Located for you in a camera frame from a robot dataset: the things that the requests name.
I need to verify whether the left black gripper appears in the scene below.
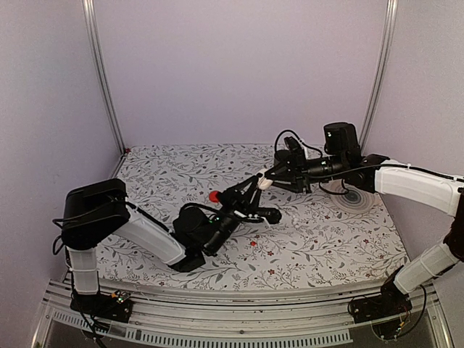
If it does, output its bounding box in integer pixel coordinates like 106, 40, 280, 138
204, 177, 263, 257

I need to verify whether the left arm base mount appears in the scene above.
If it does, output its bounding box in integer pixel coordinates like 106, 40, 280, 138
70, 293, 133, 323

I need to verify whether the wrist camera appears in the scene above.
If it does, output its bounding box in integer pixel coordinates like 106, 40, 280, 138
284, 136, 307, 160
233, 207, 282, 225

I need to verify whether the left camera black cable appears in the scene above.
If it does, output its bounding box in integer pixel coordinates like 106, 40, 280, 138
179, 202, 218, 218

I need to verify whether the left aluminium frame post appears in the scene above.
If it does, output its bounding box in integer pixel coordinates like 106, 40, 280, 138
81, 0, 127, 155

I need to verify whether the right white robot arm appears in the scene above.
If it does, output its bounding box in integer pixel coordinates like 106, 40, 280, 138
258, 122, 463, 316

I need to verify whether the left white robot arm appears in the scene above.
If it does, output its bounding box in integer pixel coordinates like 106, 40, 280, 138
52, 175, 264, 315

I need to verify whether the right camera black cable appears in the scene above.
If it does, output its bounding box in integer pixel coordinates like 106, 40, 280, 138
273, 129, 302, 157

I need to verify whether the floral patterned table mat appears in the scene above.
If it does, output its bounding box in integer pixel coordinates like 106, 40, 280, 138
96, 144, 408, 291

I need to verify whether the beige earbud charging case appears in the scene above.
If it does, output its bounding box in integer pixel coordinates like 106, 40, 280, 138
257, 173, 273, 191

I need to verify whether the aluminium frame post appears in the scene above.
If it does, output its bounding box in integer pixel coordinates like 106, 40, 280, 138
81, 0, 127, 155
359, 0, 398, 152

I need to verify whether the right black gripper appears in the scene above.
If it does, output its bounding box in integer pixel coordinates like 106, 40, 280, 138
265, 149, 347, 194

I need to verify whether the front aluminium rail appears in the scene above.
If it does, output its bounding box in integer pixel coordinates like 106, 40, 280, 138
32, 281, 454, 348

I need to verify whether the camera black cable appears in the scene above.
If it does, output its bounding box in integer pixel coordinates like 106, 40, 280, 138
179, 202, 218, 218
273, 129, 302, 157

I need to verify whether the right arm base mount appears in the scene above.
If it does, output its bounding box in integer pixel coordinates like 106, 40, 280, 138
347, 294, 413, 323

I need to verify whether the red earbud charging case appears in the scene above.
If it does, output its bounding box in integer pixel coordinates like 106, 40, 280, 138
209, 191, 221, 203

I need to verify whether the dark grey mug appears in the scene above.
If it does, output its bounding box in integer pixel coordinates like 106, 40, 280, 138
274, 149, 291, 166

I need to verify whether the right aluminium frame post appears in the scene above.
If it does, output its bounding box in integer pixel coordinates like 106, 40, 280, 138
359, 0, 398, 152

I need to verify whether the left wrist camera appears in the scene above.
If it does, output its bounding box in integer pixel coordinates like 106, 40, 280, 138
233, 207, 282, 225

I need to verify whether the white ringed coaster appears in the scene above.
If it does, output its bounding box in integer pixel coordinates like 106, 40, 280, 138
328, 182, 376, 214

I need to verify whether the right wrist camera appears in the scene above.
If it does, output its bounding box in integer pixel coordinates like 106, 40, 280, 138
284, 136, 307, 160

